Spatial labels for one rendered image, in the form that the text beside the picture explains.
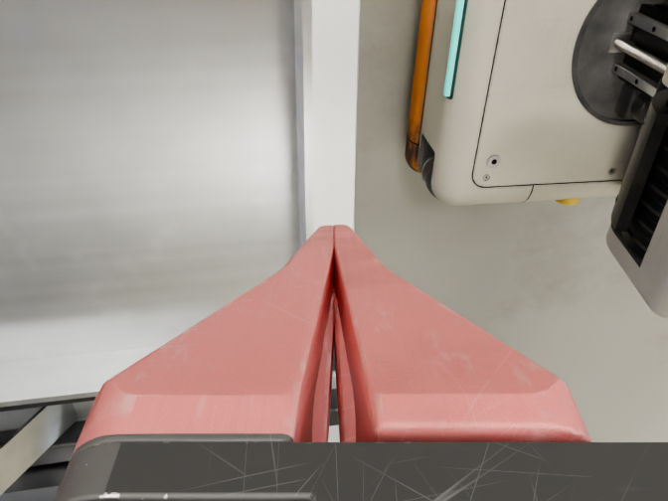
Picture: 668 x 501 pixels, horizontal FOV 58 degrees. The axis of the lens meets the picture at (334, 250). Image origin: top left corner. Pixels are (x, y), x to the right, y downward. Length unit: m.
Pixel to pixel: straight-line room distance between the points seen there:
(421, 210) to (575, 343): 0.74
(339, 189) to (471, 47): 0.70
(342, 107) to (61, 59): 0.14
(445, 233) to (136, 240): 1.21
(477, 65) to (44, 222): 0.79
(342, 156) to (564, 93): 0.80
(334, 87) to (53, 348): 0.23
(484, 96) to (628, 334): 1.18
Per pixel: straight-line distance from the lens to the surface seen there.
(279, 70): 0.31
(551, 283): 1.76
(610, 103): 1.18
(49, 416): 0.44
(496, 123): 1.07
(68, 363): 0.41
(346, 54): 0.31
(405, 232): 1.48
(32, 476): 0.47
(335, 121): 0.33
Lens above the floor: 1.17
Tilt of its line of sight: 53 degrees down
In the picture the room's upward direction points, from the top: 164 degrees clockwise
